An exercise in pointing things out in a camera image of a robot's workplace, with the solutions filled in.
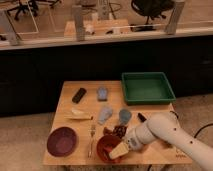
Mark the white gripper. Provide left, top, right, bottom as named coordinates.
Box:
left=109, top=128, right=148, bottom=160

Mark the red pepper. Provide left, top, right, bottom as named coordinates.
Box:
left=104, top=150, right=111, bottom=160

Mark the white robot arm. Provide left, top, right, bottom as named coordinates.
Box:
left=109, top=112, right=213, bottom=171

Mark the red bowl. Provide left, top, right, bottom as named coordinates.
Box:
left=96, top=135, right=122, bottom=164

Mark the brown toy food pile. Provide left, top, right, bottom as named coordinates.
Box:
left=103, top=125, right=127, bottom=138

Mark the black marker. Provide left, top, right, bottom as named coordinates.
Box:
left=138, top=113, right=146, bottom=122

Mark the silver fork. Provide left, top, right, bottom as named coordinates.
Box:
left=88, top=124, right=96, bottom=158

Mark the light blue cloth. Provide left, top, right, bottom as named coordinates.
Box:
left=98, top=106, right=113, bottom=124

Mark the wooden table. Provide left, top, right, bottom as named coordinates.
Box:
left=42, top=80, right=193, bottom=166

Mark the yellow banana toy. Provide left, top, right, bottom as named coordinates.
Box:
left=65, top=108, right=93, bottom=120

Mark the green plastic tray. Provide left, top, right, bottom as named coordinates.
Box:
left=121, top=72, right=176, bottom=105

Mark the purple plate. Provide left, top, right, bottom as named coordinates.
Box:
left=47, top=127, right=77, bottom=157

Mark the black rectangular block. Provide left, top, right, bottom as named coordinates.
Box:
left=72, top=88, right=86, bottom=104

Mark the black office chair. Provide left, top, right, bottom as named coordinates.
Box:
left=131, top=0, right=174, bottom=25

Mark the black cable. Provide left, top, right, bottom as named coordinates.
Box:
left=193, top=122, right=213, bottom=139

